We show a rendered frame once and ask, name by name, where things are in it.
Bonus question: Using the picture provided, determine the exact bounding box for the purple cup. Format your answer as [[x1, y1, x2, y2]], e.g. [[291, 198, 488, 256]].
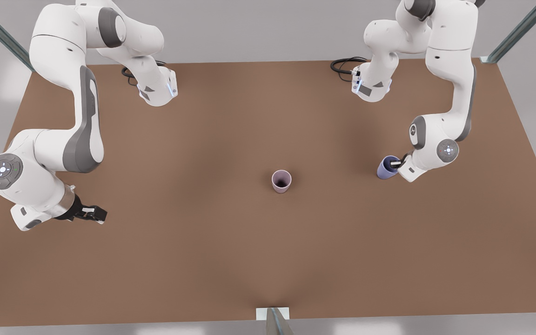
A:
[[377, 155, 401, 180]]

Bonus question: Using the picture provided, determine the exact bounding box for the pink cup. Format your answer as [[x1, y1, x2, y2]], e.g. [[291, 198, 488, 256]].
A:
[[272, 170, 292, 194]]

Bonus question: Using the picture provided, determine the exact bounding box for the black cable loop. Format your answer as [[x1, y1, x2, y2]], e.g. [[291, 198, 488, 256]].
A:
[[330, 57, 369, 83], [121, 60, 168, 87]]

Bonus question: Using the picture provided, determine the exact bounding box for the silver frame post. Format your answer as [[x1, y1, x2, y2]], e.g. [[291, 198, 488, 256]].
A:
[[0, 0, 35, 72], [480, 0, 536, 64], [255, 307, 295, 335]]

